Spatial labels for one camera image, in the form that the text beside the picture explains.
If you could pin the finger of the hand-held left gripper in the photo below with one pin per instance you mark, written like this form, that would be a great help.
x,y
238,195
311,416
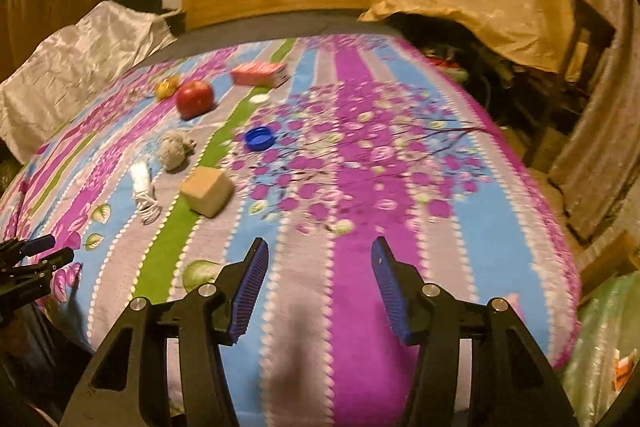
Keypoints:
x,y
50,260
37,245

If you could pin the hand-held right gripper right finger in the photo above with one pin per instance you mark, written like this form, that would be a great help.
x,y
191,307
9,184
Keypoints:
x,y
391,292

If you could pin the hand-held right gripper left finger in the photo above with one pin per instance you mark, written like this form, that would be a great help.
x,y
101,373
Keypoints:
x,y
248,292

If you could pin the bin with green liner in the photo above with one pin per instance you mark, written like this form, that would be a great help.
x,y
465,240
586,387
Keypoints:
x,y
602,342

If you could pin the red and white wrapper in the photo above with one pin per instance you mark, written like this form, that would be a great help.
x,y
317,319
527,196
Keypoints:
x,y
625,363

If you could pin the tan cube block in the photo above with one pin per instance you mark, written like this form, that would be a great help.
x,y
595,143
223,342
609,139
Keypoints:
x,y
207,192

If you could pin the floral striped blanket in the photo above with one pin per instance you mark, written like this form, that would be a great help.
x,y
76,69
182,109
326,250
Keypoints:
x,y
310,187

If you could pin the blue bottle cap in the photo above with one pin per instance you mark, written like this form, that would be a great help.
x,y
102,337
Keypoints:
x,y
260,138

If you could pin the grey fluffy ball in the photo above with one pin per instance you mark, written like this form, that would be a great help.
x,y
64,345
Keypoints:
x,y
175,150

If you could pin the white bottle cap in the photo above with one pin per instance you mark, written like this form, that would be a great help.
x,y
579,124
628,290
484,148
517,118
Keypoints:
x,y
259,98

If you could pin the white satin cloth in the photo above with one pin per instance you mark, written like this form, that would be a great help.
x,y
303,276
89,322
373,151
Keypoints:
x,y
85,57

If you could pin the red apple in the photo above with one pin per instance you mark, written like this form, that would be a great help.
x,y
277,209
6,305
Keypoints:
x,y
195,99

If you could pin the small yellow toy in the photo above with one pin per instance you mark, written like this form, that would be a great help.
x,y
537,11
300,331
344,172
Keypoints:
x,y
167,88

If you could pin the pink tissue pack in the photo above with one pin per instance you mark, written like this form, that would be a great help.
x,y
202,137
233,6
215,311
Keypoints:
x,y
257,74

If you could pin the light wooden stool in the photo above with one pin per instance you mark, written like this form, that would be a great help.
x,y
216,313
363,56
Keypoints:
x,y
610,257

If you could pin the black cloth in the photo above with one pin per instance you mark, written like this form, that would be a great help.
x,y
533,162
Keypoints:
x,y
137,0

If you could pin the yellow satin cloth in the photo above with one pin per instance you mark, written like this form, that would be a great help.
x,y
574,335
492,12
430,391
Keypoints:
x,y
480,2

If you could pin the dark wooden chair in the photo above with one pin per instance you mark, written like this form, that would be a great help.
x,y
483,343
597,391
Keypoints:
x,y
582,42

